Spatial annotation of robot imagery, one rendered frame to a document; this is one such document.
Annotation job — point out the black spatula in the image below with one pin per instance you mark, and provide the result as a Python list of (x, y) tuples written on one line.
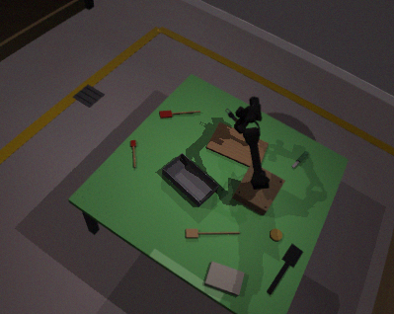
[(291, 257)]

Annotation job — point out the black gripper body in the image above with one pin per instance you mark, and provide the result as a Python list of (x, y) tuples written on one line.
[(239, 125)]

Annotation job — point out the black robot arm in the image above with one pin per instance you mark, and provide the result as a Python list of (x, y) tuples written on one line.
[(252, 137)]

